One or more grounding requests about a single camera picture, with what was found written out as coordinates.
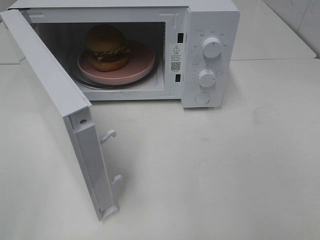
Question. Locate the white microwave oven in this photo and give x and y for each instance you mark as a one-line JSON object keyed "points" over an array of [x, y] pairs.
{"points": [[173, 29]]}

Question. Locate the glass microwave turntable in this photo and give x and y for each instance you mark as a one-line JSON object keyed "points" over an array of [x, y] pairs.
{"points": [[136, 72]]}

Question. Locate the white lower microwave knob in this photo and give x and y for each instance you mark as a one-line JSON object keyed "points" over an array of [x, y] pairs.
{"points": [[206, 78]]}

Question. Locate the burger with lettuce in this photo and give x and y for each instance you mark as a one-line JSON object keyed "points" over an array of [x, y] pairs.
{"points": [[106, 47]]}

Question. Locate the round white door button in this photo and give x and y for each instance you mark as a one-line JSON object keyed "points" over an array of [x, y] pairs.
{"points": [[202, 98]]}

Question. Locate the pink round plate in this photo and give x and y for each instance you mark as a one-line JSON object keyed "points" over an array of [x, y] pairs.
{"points": [[137, 49]]}

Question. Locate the white microwave knob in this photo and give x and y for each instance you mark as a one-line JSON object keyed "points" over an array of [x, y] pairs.
{"points": [[211, 47], [206, 78]]}

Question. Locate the white upper microwave knob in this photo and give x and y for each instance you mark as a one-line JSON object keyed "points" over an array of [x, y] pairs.
{"points": [[211, 47]]}

